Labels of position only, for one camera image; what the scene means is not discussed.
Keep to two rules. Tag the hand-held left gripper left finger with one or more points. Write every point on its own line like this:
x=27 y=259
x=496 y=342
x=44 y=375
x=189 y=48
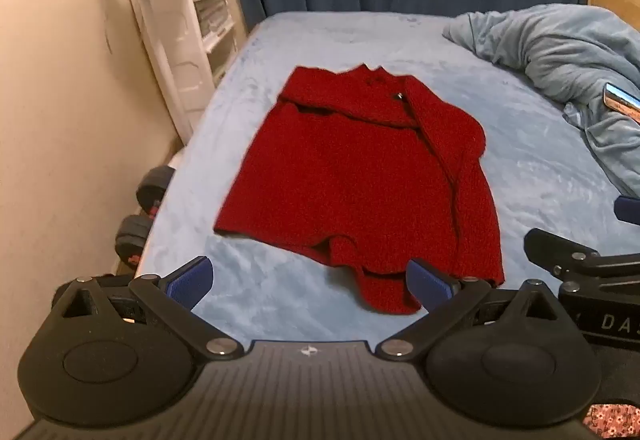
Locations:
x=192 y=281

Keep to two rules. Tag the floral patterned clothing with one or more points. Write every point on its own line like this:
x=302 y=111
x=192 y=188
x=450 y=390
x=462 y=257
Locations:
x=612 y=420

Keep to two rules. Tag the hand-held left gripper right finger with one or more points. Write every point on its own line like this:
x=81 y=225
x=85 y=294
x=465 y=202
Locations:
x=429 y=285

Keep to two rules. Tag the shiny smartphone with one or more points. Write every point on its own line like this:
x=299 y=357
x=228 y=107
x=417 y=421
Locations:
x=620 y=100

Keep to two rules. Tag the crumpled grey-blue blanket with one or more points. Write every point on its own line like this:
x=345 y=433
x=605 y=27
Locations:
x=560 y=50

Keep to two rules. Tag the white drawer shelf unit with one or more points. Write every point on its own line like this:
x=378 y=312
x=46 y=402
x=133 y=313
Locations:
x=212 y=5

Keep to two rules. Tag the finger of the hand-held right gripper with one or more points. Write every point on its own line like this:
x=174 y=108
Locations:
x=629 y=209
x=565 y=256

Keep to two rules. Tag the red knit sweater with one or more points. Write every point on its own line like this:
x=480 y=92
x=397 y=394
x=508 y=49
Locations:
x=360 y=180

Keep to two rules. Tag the light blue bed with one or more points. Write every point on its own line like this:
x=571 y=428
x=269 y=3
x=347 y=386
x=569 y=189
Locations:
x=260 y=70

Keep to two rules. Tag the black dumbbell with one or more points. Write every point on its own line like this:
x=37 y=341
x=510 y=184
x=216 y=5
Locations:
x=152 y=187

